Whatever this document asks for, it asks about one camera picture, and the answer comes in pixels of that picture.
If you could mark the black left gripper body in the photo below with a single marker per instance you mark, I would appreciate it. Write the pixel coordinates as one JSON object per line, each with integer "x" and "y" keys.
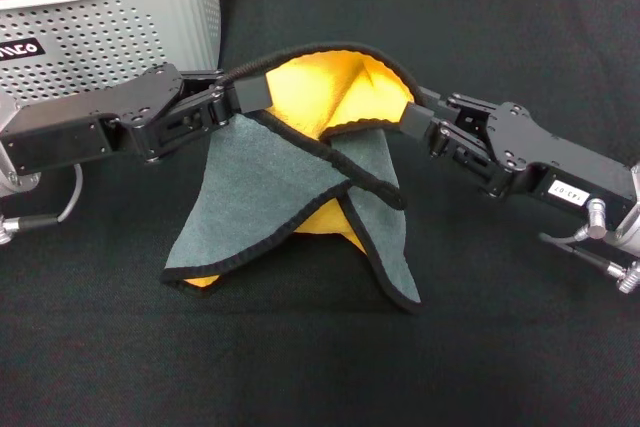
{"x": 75, "y": 127}

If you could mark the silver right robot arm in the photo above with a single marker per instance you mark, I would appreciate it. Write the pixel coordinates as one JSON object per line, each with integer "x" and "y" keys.
{"x": 632, "y": 217}

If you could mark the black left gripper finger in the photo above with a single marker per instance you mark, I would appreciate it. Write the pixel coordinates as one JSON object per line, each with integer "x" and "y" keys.
{"x": 202, "y": 81}
{"x": 252, "y": 94}

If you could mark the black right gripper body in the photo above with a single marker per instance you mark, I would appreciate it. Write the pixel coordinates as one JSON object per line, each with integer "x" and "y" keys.
{"x": 565, "y": 167}

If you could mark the yellow and grey towel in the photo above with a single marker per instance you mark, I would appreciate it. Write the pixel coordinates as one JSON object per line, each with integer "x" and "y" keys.
{"x": 260, "y": 172}

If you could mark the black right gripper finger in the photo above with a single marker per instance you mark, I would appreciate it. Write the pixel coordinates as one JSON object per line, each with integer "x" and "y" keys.
{"x": 416, "y": 121}
{"x": 470, "y": 104}

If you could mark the black tablecloth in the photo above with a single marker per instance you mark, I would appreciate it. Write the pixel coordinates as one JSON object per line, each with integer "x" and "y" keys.
{"x": 320, "y": 372}

